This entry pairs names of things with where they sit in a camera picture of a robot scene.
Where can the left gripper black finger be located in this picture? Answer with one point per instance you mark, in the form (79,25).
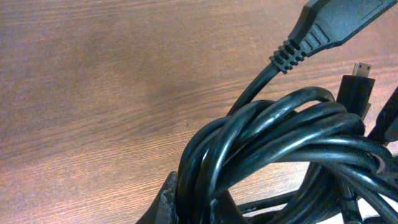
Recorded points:
(163,209)

